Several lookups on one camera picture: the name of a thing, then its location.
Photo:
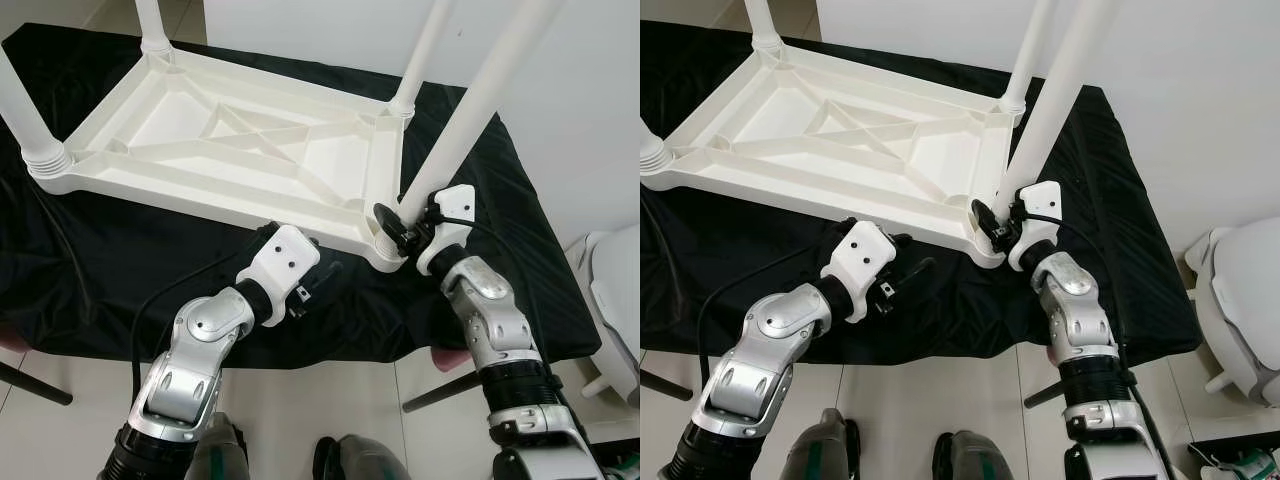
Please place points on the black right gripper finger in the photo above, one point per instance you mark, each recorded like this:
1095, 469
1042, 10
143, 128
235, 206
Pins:
390, 225
986, 220

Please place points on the white plastic children table top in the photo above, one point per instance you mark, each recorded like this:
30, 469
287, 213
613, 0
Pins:
800, 110
180, 120

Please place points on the pink soft object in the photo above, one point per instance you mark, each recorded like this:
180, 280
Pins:
450, 358
12, 338

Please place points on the grey robot left foot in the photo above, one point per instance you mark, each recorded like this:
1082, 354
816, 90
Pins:
222, 450
822, 448

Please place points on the grey robot foot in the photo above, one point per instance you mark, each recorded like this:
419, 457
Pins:
975, 458
358, 460
222, 450
822, 448

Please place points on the grey robot right foot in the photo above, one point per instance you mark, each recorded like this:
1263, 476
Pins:
358, 460
975, 458

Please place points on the white rounded plastic object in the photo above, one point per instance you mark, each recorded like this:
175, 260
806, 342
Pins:
615, 290
1245, 295

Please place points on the black flat floor object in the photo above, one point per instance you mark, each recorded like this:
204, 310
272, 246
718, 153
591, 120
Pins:
1215, 440
600, 448

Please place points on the white green printed object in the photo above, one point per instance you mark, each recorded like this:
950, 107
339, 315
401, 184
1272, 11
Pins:
1235, 464
625, 467

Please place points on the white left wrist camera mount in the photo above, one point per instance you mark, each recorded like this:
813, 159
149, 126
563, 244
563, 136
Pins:
285, 255
860, 250

